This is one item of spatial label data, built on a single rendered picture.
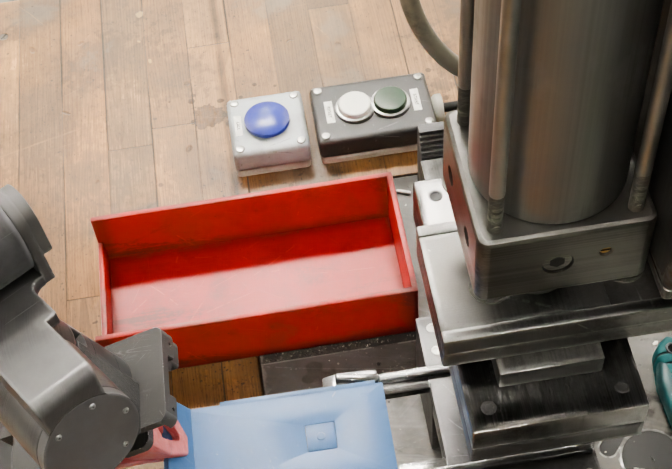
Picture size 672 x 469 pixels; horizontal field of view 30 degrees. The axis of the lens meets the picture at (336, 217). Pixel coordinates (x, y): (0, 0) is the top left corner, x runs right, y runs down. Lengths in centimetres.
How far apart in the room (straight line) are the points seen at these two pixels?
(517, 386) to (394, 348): 30
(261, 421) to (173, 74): 44
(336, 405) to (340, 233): 23
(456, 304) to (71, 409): 21
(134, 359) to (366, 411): 18
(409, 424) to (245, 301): 17
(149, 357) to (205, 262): 29
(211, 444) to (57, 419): 25
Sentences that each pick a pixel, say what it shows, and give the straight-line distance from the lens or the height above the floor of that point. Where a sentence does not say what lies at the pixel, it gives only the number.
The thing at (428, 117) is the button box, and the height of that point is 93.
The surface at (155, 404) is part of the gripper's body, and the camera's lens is 77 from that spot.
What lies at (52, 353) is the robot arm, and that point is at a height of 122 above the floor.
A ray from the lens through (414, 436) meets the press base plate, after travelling 97.
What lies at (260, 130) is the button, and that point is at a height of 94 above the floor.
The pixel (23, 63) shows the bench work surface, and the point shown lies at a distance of 126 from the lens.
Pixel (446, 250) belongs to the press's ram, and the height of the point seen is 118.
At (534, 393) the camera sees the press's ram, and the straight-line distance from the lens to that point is 72.
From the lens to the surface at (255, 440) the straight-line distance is 88.
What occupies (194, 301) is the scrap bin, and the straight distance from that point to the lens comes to 104.
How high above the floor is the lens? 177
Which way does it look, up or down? 53 degrees down
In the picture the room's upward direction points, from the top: 5 degrees counter-clockwise
